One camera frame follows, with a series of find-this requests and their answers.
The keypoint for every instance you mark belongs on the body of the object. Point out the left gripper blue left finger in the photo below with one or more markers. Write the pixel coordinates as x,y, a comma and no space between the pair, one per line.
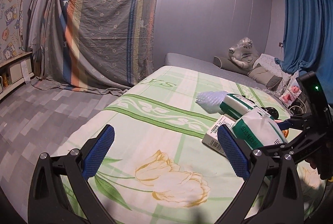
48,202

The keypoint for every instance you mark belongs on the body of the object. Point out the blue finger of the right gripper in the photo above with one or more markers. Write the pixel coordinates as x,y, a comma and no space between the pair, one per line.
283,125

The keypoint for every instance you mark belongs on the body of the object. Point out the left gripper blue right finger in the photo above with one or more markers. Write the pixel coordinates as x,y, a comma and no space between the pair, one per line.
283,202

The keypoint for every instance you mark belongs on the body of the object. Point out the green white tissue pack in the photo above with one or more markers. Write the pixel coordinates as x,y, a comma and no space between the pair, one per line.
252,123

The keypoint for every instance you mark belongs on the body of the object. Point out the small green white box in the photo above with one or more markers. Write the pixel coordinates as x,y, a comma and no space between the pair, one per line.
210,138

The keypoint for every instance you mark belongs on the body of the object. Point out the white foam fruit net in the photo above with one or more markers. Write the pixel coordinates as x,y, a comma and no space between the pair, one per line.
210,101

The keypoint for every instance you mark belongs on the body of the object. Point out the orange peel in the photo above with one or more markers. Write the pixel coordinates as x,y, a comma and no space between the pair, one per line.
285,132

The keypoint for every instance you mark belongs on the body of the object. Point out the black plastic bag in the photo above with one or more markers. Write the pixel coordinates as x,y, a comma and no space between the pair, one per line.
272,112

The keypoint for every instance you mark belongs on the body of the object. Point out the baby picture package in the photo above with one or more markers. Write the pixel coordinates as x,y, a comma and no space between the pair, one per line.
291,93

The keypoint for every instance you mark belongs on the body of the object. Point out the grey square cushion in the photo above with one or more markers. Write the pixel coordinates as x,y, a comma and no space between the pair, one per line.
261,75

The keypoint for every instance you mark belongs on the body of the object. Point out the green floral table cloth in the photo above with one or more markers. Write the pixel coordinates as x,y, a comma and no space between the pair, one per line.
157,169

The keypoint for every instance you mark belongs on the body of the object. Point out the white patterned pillow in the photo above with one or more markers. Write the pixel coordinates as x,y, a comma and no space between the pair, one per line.
268,62

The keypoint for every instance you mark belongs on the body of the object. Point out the blue curtain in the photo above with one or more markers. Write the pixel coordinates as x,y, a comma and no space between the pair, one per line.
307,40

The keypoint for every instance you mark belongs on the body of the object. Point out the plush tiger in plastic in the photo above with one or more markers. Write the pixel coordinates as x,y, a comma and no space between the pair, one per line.
243,54

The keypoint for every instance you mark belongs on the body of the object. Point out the grey bolster pillow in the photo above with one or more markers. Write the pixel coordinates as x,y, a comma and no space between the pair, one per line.
228,65

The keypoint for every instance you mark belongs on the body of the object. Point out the grey sofa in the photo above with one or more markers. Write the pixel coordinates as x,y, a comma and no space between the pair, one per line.
179,60

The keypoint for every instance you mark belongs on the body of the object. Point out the striped grey hanging sheet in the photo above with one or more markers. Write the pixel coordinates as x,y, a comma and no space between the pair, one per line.
95,46

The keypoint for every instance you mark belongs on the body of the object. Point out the low white shelf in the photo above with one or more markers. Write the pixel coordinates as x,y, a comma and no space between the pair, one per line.
15,72

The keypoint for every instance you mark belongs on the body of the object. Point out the grey hanging cloth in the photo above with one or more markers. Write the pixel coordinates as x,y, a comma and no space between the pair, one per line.
36,12

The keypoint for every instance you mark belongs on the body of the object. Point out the cartoon wall sticker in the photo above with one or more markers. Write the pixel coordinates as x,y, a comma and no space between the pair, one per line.
11,21

